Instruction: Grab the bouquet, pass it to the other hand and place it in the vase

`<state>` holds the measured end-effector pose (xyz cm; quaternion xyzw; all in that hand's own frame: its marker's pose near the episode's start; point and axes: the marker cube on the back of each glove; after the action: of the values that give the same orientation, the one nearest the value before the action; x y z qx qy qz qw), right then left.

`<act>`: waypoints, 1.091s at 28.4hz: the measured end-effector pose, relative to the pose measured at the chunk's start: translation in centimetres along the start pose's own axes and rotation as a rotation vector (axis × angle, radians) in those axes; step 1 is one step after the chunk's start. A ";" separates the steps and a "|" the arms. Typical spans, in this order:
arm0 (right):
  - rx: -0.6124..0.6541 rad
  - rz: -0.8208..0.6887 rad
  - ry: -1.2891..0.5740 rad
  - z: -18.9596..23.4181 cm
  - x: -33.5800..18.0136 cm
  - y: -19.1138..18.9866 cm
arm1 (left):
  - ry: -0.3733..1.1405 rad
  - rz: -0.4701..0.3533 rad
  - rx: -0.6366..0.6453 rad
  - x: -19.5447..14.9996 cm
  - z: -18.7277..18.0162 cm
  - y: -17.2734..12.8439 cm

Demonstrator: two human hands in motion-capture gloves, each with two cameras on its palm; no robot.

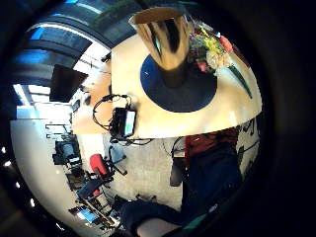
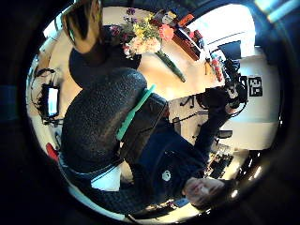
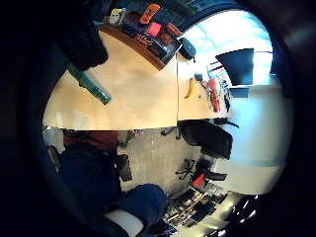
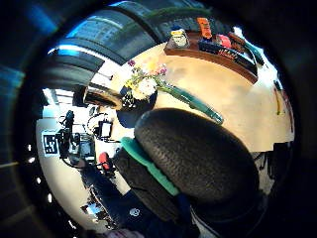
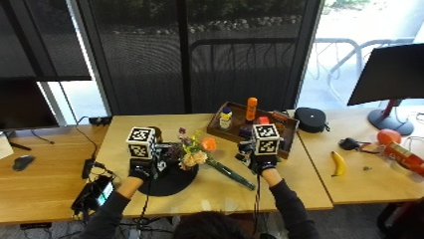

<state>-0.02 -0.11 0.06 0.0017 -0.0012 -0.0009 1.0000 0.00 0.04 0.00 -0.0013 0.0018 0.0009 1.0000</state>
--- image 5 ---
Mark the person's right hand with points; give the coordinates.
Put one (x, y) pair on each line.
(265, 163)

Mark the person's left hand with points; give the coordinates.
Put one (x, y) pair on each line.
(140, 171)

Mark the white marker cube left glove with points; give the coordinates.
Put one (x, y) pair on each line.
(141, 142)

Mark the white marker cube glove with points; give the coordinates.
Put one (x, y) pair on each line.
(141, 142)
(266, 139)

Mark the white marker cube right glove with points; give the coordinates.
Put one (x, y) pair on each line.
(266, 139)

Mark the flower bouquet with green stems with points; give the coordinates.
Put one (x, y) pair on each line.
(195, 151)

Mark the black round mat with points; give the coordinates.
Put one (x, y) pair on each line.
(171, 182)

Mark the small red box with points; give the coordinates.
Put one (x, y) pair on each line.
(264, 120)

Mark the white bottle with blue cap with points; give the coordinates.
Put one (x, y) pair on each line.
(225, 119)

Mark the dark wooden tray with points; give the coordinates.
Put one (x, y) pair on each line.
(285, 131)

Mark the tall orange bottle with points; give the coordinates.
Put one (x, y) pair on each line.
(252, 109)

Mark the brown snack packet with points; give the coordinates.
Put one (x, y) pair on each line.
(280, 118)

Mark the black power adapter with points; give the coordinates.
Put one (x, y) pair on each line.
(87, 168)

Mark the black desk clamp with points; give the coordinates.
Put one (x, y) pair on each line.
(100, 120)

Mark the black oval pouch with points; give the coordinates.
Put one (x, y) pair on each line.
(310, 119)

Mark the smartphone in black holder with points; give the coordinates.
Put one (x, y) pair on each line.
(95, 196)

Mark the yellow banana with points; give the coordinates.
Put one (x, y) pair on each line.
(340, 163)

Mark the small metal bolt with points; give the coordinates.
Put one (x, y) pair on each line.
(367, 168)

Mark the dark grey computer mouse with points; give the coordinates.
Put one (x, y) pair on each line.
(23, 162)

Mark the black pen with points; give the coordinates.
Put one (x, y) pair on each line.
(21, 146)

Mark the orange round fruit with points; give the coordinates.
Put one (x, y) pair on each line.
(389, 136)

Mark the grey and red monitor stand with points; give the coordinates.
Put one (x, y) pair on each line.
(389, 121)

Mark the black monitor with thin bezel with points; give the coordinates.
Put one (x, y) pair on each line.
(25, 103)

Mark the white paper sheet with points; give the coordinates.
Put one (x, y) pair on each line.
(5, 146)

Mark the metal bicycle rack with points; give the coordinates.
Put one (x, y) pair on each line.
(349, 63)

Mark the large black monitor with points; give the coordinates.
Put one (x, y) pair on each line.
(389, 74)

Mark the black bag with red stripe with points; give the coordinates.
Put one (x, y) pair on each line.
(402, 219)

